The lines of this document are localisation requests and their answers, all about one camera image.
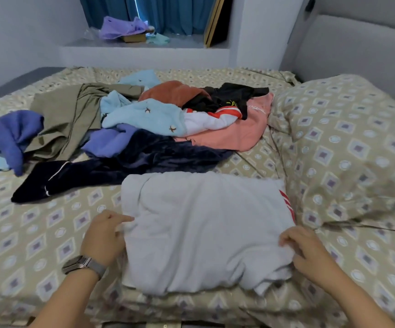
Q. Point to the person's left hand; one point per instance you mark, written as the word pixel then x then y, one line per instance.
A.
pixel 105 237

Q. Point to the person's right hand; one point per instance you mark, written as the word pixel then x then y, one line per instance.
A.
pixel 313 254

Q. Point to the bed with patterned beige sheet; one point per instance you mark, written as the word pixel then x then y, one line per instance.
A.
pixel 26 229

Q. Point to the navy velvet garment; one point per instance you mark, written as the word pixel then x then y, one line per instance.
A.
pixel 143 160

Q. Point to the white red-striped zip jacket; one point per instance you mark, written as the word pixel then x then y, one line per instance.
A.
pixel 204 229

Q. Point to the olive green trousers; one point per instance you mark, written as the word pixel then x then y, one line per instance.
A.
pixel 64 119

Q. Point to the light blue fleece garment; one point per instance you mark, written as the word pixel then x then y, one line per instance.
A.
pixel 149 118

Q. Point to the light blue fleece pajama pants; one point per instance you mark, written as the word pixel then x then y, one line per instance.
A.
pixel 1 162

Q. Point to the pink shirt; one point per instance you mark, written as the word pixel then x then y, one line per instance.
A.
pixel 242 133

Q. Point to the rust brown garment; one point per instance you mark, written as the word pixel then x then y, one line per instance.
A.
pixel 173 92

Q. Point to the black garment yellow print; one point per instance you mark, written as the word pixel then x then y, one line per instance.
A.
pixel 228 95

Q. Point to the person's left forearm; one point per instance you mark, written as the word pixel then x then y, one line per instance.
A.
pixel 64 300

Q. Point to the person's right forearm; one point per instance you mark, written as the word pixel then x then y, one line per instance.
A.
pixel 361 304

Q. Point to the grey band wristwatch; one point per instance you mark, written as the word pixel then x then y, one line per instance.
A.
pixel 82 264

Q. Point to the patterned beige pillow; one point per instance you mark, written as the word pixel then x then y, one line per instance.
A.
pixel 347 147

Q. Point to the small wooden box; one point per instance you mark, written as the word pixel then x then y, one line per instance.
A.
pixel 134 38

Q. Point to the clear plastic bag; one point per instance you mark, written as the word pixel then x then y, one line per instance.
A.
pixel 90 34

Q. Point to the teal small item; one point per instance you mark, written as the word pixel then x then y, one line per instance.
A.
pixel 158 39

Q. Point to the grey upholstered headboard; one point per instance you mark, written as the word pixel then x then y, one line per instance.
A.
pixel 361 51

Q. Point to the purple cloth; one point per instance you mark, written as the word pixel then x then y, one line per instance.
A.
pixel 121 27

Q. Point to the blue curtain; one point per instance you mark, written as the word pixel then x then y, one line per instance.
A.
pixel 170 13

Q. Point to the leaning wooden picture frames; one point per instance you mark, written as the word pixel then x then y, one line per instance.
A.
pixel 216 20

